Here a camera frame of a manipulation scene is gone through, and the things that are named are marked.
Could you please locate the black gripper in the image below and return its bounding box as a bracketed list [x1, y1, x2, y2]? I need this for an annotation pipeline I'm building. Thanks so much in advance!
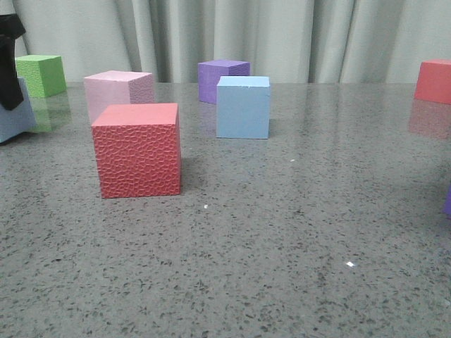
[0, 13, 26, 111]

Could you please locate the light blue cube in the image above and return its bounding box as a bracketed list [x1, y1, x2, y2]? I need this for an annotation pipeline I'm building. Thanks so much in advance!
[0, 77, 37, 143]
[216, 76, 271, 139]

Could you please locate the green foam cube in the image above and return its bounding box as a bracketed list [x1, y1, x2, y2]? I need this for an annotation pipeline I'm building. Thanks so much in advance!
[16, 55, 66, 98]

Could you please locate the pink foam cube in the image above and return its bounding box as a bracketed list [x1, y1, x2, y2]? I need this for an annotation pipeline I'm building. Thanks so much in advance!
[84, 70, 155, 123]

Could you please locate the large red textured cube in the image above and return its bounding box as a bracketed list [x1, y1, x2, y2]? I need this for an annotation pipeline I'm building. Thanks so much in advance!
[92, 103, 181, 199]

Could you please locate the purple foam cube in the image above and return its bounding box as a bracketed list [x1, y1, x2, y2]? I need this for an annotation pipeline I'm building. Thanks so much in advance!
[198, 60, 251, 104]

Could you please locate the grey-green pleated curtain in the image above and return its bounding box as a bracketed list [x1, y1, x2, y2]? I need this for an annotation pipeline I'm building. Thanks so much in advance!
[1, 1, 450, 83]

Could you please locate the far right red cube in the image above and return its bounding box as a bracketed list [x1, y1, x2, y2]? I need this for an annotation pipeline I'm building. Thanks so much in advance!
[414, 59, 451, 104]

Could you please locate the purple cube at edge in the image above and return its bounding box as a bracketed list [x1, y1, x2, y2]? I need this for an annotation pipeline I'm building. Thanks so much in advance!
[443, 185, 451, 216]

